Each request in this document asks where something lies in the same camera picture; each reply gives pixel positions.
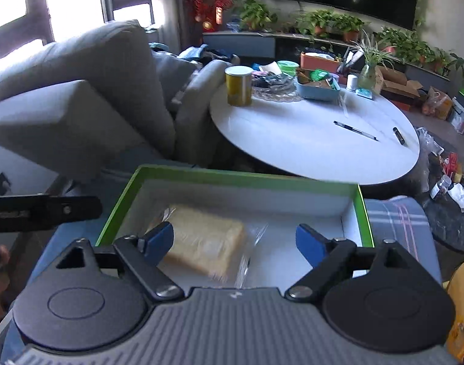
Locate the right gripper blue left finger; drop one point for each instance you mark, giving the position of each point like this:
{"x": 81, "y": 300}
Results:
{"x": 141, "y": 255}

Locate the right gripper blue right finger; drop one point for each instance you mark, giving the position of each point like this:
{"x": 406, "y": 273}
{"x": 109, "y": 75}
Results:
{"x": 329, "y": 260}

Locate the blue striped tablecloth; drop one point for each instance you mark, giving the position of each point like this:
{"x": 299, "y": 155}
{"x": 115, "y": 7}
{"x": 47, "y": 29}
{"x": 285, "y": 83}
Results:
{"x": 86, "y": 307}

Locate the green cardboard box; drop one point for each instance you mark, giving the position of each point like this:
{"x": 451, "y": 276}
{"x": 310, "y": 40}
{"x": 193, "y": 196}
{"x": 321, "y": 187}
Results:
{"x": 332, "y": 209}

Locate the white oval coffee table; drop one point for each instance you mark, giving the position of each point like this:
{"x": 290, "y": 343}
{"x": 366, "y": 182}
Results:
{"x": 301, "y": 137}

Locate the grey sofa armchair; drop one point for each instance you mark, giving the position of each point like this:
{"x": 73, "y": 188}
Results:
{"x": 106, "y": 99}

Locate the black pen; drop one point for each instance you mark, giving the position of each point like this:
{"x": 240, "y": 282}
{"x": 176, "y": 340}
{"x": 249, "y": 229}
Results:
{"x": 356, "y": 131}

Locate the yellow round stool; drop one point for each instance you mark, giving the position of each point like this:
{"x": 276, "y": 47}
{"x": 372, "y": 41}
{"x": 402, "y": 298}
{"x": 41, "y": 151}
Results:
{"x": 455, "y": 289}

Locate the black remote control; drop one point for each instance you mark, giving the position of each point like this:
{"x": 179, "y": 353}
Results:
{"x": 399, "y": 136}

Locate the blue plastic basket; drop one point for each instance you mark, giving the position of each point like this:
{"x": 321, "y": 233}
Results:
{"x": 317, "y": 85}

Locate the white small bottle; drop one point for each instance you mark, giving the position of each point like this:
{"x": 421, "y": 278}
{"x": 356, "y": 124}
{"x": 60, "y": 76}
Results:
{"x": 352, "y": 82}

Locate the open cardboard box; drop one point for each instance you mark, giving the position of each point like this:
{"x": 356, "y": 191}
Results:
{"x": 390, "y": 82}

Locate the orange storage box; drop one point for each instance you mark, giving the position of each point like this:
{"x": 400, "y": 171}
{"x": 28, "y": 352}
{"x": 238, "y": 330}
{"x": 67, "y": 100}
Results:
{"x": 313, "y": 61}

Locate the yellow tin can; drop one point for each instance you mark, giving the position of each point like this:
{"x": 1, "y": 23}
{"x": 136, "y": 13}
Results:
{"x": 238, "y": 81}

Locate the glass vase with plant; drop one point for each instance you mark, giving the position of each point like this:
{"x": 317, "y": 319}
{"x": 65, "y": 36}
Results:
{"x": 373, "y": 56}

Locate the tv console cabinet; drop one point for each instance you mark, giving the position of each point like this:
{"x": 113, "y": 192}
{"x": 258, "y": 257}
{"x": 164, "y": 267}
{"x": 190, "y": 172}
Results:
{"x": 262, "y": 45}

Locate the red flower decoration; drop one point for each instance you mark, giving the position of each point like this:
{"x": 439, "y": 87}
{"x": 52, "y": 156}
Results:
{"x": 209, "y": 13}

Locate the wall socket with plug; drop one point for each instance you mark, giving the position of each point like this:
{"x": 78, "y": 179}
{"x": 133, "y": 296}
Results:
{"x": 5, "y": 185}

